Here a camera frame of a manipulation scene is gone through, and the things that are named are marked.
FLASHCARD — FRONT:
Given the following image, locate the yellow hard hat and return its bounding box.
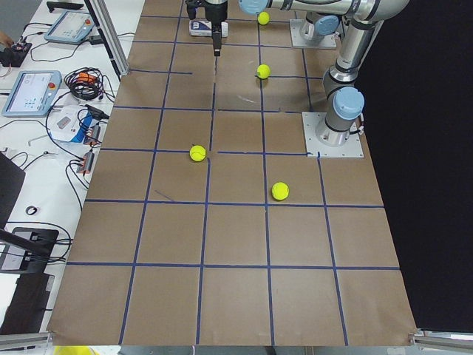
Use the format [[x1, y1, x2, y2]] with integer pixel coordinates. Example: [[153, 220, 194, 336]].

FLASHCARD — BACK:
[[53, 345, 95, 355]]

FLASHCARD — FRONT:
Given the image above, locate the tennis ball near far base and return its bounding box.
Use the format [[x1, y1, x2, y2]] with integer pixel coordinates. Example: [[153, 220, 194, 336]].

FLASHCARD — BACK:
[[257, 11, 270, 26]]

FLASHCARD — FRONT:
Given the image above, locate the near teach pendant tablet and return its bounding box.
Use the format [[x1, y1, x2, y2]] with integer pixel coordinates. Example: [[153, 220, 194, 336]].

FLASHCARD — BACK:
[[1, 70, 62, 118]]

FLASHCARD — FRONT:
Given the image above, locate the coiled black cable bundle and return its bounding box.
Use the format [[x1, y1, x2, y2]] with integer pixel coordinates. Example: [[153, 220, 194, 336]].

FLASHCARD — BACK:
[[64, 67, 116, 103]]

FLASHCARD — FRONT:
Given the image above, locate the tennis ball on tape cross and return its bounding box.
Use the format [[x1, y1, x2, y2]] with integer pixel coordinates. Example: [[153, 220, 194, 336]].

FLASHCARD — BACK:
[[256, 64, 271, 80]]

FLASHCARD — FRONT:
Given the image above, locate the far teach pendant tablet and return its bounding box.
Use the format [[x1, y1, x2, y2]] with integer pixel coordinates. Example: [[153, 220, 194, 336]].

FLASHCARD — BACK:
[[44, 10, 95, 44]]

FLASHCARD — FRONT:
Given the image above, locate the tennis ball centre left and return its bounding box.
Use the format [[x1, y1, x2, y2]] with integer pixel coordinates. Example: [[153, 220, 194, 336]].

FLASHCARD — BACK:
[[189, 145, 207, 162]]

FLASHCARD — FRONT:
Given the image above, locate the small black electronics box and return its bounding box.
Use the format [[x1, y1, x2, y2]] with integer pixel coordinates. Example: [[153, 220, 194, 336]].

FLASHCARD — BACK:
[[1, 42, 33, 67]]

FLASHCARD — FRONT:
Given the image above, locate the brown paper table cover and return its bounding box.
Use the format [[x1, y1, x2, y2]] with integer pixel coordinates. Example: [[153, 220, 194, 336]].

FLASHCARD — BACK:
[[48, 1, 416, 346]]

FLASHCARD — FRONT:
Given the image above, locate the white paper booklet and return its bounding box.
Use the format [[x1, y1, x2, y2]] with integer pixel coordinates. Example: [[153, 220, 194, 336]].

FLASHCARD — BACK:
[[47, 105, 93, 143]]

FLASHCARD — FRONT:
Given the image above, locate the aluminium frame post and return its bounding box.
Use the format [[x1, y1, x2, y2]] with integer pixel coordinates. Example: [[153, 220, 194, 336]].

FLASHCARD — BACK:
[[84, 0, 129, 81]]

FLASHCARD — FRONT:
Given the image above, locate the clear tennis ball can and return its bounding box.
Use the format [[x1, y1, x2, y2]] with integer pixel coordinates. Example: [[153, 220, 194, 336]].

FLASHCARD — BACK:
[[188, 19, 228, 38]]

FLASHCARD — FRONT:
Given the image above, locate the teach pendant tablet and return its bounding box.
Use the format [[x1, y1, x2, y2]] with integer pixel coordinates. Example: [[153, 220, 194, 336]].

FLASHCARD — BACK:
[[1, 70, 62, 118], [44, 10, 95, 44]]

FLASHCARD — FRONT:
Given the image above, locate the tennis ball centre right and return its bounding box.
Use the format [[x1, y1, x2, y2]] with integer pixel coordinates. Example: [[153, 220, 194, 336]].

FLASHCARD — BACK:
[[271, 181, 290, 201]]

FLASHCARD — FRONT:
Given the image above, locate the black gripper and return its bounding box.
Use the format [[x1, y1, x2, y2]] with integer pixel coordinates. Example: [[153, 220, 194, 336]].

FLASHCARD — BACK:
[[185, 0, 228, 57]]

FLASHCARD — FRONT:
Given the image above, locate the orange grey adapter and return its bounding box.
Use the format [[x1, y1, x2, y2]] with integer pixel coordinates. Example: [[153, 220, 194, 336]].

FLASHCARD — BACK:
[[76, 151, 95, 175]]

